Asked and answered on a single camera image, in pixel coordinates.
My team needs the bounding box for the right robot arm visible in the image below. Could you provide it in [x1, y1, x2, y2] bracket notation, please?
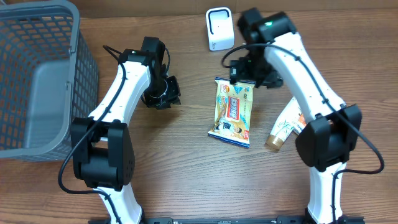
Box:
[229, 8, 364, 223]

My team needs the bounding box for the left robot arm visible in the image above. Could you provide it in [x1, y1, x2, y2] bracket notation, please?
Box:
[58, 37, 181, 223]

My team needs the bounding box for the dark grey plastic basket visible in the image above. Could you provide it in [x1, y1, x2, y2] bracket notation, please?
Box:
[1, 1, 99, 161]

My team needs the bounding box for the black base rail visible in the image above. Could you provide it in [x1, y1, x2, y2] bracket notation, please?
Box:
[88, 216, 365, 224]

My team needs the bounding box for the yellow snack bag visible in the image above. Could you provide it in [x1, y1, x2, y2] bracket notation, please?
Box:
[208, 77, 254, 147]

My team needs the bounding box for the small orange packet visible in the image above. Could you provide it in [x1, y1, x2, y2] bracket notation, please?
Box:
[294, 113, 307, 135]

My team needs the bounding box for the white barcode scanner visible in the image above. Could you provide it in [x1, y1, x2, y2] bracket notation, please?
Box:
[205, 7, 234, 51]

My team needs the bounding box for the white bamboo print tube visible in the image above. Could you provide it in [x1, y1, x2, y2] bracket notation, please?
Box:
[266, 97, 302, 150]

